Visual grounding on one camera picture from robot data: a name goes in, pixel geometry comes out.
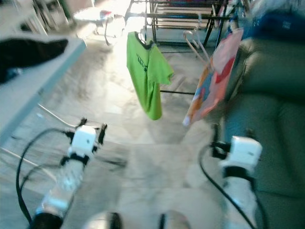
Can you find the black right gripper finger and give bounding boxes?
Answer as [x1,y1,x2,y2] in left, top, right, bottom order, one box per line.
[212,123,223,154]

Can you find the black garment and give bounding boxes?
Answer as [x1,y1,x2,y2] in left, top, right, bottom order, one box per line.
[0,37,71,83]

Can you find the pink printed garment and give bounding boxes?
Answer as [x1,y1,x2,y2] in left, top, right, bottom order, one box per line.
[182,27,244,128]

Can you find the light blue folding table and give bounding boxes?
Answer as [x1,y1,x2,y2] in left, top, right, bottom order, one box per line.
[0,35,88,172]

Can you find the dark green sofa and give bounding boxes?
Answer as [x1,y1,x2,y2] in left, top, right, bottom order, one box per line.
[218,29,305,229]

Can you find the green t-shirt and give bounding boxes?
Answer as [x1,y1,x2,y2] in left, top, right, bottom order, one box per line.
[126,31,175,121]

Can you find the silver right robot leg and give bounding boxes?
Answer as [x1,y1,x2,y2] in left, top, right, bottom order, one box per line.
[159,210,197,229]

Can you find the silver robot leg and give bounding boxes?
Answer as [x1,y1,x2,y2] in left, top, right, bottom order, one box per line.
[82,211,123,229]
[159,210,197,229]

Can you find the silver left robot leg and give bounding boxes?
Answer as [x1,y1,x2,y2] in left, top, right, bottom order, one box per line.
[82,211,123,229]

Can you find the white baby bouncer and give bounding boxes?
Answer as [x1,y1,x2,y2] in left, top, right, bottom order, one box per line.
[71,6,123,47]

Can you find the black drying rack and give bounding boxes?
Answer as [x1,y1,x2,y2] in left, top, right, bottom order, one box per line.
[126,0,254,95]

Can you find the blue bag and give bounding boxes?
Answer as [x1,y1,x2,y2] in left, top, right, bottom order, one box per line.
[250,10,305,41]

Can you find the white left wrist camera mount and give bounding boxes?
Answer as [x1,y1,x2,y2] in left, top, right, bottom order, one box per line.
[71,125,99,156]

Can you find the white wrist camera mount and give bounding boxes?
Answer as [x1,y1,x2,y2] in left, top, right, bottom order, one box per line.
[218,135,264,173]
[71,125,99,156]

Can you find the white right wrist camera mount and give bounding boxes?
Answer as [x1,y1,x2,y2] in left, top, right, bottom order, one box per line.
[218,135,264,173]

